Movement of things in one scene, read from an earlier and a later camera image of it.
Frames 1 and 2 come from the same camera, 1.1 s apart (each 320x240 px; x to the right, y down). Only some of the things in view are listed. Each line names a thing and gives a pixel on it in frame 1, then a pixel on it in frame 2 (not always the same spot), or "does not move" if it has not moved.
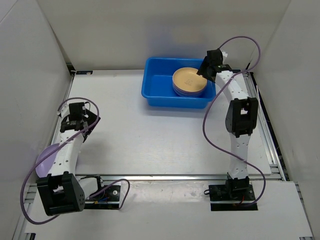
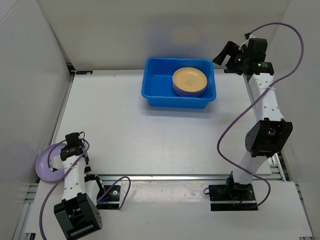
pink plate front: [187, 93] does not move
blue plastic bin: [157, 85] does not move
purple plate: [42, 169] does not move
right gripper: [202, 70] → [231, 49]
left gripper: [91, 117] → [63, 149]
